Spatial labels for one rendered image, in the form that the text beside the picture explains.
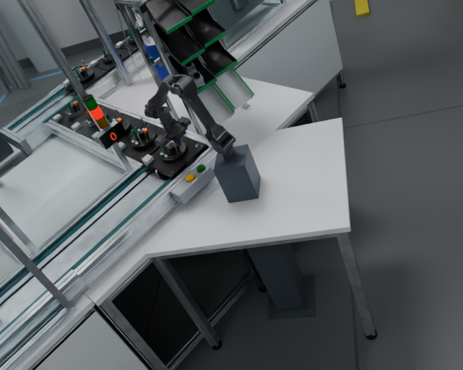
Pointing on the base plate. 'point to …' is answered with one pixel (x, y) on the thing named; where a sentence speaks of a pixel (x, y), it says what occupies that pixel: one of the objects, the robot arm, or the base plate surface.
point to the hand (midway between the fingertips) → (176, 139)
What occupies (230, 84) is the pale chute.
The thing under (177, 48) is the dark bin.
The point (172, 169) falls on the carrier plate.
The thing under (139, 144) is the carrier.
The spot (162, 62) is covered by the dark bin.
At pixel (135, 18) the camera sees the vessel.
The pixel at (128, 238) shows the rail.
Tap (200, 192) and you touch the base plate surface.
